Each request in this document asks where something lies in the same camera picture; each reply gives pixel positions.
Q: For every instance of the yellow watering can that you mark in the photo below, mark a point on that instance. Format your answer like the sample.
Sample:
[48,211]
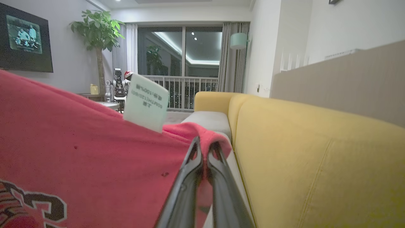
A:
[94,89]

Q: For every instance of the red jersey with striped trim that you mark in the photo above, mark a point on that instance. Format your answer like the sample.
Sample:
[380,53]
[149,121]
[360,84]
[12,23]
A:
[95,158]

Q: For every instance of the beige partition panel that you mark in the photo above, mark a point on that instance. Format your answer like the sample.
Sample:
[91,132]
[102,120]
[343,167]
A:
[332,85]

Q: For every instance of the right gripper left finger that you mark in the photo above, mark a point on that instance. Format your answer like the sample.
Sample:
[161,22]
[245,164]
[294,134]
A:
[185,193]

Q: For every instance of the white balcony railing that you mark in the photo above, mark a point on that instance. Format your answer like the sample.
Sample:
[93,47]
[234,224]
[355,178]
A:
[190,84]

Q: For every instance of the grey sofa seat cushion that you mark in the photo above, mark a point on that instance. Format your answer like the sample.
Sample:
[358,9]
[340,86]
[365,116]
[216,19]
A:
[210,122]

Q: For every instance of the mint floor lamp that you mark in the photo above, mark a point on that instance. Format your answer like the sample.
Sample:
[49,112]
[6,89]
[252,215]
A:
[239,41]

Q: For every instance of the white sheer curtain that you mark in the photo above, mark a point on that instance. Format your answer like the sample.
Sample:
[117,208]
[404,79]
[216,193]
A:
[129,47]

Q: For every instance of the yellow sofa backrest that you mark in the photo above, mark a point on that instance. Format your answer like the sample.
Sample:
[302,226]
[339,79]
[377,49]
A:
[316,164]

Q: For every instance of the white robot with santa hat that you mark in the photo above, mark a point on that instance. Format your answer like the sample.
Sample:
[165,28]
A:
[119,85]

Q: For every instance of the round white coffee table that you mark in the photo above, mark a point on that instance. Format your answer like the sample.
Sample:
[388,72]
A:
[109,105]

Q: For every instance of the grey window curtain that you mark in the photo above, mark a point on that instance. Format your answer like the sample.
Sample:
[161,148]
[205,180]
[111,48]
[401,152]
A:
[226,69]

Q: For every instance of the tall green potted plant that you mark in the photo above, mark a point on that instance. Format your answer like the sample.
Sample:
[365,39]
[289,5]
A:
[96,31]

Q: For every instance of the black wall television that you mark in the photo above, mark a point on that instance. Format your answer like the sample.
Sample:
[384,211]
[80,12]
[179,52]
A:
[25,38]

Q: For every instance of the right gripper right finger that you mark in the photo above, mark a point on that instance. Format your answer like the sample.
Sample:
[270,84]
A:
[227,202]

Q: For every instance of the yellow sofa armrest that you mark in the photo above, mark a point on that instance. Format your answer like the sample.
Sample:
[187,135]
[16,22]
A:
[208,101]

